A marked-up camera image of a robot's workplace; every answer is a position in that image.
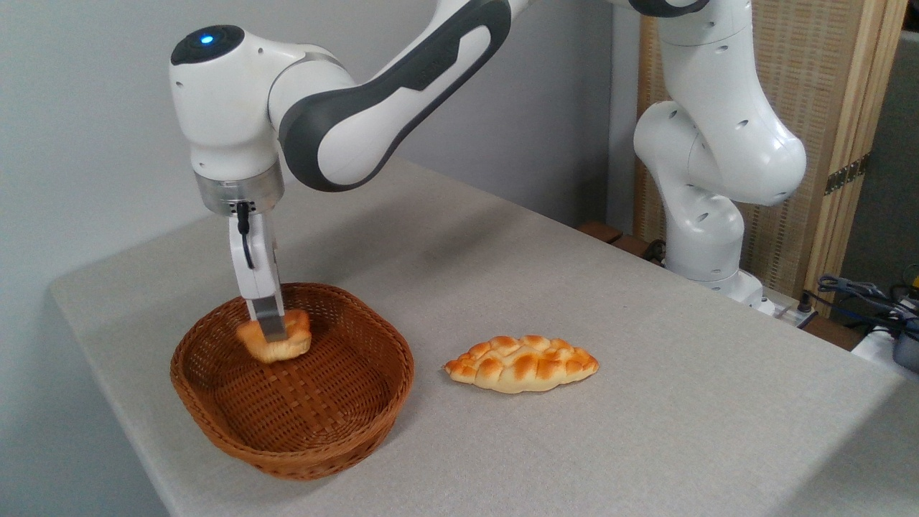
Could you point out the white power strip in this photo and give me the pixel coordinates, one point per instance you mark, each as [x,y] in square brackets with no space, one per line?
[786,312]

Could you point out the long braided bread loaf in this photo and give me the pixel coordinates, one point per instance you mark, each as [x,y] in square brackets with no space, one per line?
[520,365]

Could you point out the round flower-shaped bread bun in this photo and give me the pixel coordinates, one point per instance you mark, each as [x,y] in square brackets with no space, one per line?
[291,348]

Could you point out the grey tablecloth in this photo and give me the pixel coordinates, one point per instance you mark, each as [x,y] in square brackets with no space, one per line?
[646,431]

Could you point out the wooden woven folding screen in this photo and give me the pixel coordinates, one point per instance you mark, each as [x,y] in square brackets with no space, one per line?
[833,86]

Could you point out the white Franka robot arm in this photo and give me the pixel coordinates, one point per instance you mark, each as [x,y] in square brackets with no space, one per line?
[359,122]

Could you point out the dark metal screen hinge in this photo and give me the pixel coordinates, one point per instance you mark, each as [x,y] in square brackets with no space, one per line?
[846,174]

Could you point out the brown wooden block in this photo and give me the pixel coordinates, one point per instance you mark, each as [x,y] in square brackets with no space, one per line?
[603,232]

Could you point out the brown wicker basket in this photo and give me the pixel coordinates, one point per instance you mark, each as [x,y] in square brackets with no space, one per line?
[309,402]

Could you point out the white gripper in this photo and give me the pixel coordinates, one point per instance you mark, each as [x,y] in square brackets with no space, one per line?
[260,266]

